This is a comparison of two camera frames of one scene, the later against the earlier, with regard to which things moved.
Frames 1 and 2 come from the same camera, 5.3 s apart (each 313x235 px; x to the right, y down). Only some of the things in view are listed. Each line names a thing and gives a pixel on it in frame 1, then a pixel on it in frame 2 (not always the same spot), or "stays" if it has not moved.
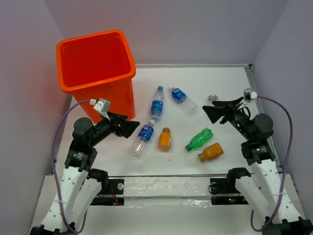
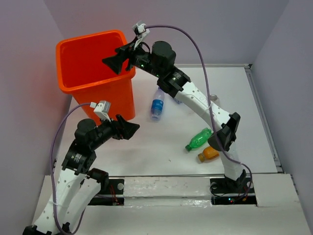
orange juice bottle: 211,151 stays
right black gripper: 229,108 -> 116,62
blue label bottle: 157,105 stays
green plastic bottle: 199,139 stays
